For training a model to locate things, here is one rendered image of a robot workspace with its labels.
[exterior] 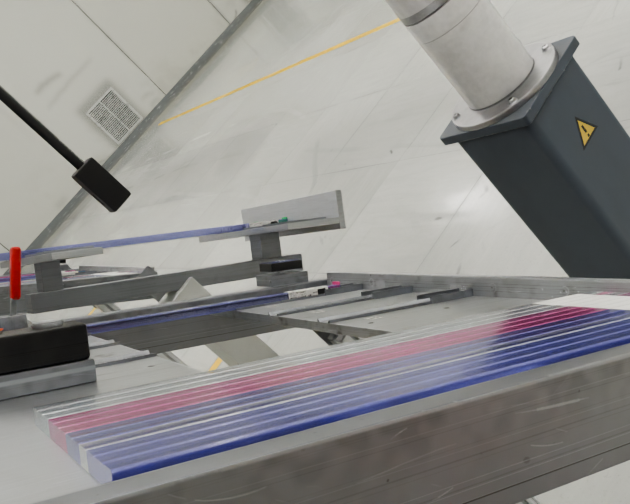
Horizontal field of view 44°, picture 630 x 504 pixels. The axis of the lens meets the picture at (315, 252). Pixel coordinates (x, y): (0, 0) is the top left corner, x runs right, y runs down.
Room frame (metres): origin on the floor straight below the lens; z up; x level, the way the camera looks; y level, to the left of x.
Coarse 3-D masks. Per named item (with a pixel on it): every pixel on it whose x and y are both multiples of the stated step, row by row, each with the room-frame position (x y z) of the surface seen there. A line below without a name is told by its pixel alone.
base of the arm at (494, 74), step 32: (448, 0) 1.09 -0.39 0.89; (480, 0) 1.10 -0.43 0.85; (416, 32) 1.13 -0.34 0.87; (448, 32) 1.10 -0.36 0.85; (480, 32) 1.09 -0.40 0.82; (512, 32) 1.11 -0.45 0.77; (448, 64) 1.12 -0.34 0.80; (480, 64) 1.09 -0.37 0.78; (512, 64) 1.09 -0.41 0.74; (544, 64) 1.08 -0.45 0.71; (480, 96) 1.11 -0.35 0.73; (512, 96) 1.07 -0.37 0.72; (480, 128) 1.10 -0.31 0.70
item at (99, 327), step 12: (240, 300) 0.92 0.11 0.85; (252, 300) 0.92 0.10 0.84; (264, 300) 0.92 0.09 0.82; (276, 300) 0.93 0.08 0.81; (168, 312) 0.89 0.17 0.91; (180, 312) 0.89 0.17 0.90; (192, 312) 0.90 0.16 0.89; (204, 312) 0.90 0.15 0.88; (216, 312) 0.91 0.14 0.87; (96, 324) 0.87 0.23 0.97; (108, 324) 0.87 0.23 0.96; (120, 324) 0.87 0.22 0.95; (132, 324) 0.88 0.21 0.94; (144, 324) 0.88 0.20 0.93
